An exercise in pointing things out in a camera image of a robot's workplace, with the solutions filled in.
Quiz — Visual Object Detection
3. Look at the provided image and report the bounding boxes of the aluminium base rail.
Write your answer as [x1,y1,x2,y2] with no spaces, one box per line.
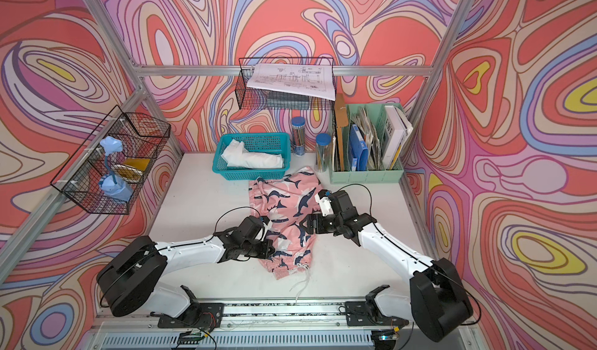
[78,299,488,349]

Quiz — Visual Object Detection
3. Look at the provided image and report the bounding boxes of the black wire wall basket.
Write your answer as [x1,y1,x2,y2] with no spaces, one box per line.
[235,56,337,110]

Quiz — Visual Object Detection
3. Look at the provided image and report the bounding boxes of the stack of worn papers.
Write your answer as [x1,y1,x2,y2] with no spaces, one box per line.
[355,107,382,170]

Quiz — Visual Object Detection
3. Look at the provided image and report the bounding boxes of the blue binder folder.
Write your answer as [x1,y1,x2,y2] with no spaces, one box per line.
[349,124,369,171]

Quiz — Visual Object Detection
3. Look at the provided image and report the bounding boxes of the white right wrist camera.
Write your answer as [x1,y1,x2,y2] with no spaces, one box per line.
[315,191,334,217]

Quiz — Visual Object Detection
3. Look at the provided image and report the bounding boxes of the white folded cloth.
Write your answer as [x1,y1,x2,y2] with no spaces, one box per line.
[221,139,285,170]

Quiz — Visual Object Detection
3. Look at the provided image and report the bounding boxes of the white printed paper sheet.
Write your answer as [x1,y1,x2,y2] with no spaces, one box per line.
[247,64,337,101]

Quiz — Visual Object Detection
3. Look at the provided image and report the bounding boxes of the black wire side basket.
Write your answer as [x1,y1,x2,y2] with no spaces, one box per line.
[51,106,171,215]

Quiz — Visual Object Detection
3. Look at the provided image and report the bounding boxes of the mint green file organizer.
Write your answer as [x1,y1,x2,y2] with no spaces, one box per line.
[329,103,405,184]

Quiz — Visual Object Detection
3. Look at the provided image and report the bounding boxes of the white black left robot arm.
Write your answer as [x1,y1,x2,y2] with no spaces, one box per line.
[96,216,275,318]

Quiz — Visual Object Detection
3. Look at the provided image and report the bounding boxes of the teal plastic basket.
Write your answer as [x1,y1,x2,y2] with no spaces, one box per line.
[212,132,292,180]

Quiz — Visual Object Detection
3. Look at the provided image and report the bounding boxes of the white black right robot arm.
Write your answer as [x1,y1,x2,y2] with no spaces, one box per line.
[300,190,474,342]

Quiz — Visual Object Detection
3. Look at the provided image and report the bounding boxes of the brown cardboard folder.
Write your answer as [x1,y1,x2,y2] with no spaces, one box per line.
[334,92,349,172]

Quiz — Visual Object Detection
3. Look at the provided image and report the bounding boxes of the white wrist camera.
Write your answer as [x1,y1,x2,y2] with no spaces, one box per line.
[261,216,272,240]
[315,191,334,217]

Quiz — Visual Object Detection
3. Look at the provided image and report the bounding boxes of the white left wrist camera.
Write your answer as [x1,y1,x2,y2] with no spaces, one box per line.
[261,216,272,240]

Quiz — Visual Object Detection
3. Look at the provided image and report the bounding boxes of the blue lid straw tube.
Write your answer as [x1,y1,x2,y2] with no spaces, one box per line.
[316,133,332,172]

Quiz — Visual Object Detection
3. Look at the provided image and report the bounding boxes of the white yellow book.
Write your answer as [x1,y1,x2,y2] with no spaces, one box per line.
[382,104,414,170]

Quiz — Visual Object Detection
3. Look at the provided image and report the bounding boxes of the yellow item in basket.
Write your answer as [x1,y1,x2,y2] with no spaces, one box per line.
[113,158,151,184]

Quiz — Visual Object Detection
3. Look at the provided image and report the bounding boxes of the pink shark print shorts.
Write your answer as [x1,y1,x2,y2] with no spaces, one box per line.
[248,166,322,280]

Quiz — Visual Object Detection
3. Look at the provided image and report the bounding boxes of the blue lid pencil tube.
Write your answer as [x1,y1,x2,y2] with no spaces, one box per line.
[291,116,306,156]

